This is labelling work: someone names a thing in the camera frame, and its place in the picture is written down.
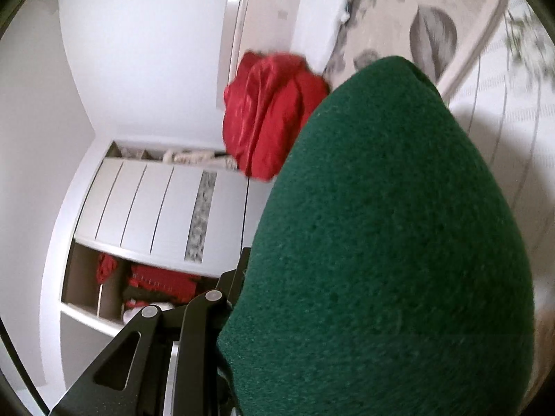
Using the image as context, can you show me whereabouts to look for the white pillow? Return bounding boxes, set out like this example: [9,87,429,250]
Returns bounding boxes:
[290,0,357,75]

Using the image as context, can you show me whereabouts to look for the red knitted textile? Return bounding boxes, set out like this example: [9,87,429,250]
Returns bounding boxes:
[123,263,199,309]

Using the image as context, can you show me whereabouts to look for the green varsity jacket cream sleeves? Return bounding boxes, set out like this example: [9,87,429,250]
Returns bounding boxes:
[217,55,537,416]

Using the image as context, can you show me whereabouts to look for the cream knitted item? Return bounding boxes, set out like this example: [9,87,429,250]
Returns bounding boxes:
[162,149,238,171]

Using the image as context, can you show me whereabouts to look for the white striped bedspread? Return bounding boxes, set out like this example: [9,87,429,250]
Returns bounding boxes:
[446,0,555,326]

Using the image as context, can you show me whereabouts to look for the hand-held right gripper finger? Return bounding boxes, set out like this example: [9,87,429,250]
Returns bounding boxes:
[50,247,252,416]

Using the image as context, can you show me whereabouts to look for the red cloth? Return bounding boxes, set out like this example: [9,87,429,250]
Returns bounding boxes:
[222,50,333,181]

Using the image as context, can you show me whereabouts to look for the small red garment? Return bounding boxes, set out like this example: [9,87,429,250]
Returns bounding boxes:
[95,253,121,286]

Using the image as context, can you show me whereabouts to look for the white drawer cabinet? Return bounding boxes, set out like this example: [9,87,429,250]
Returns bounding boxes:
[60,139,270,339]

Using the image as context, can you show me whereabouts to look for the grey floral bed sheet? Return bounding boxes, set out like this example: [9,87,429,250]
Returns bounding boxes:
[323,0,509,93]

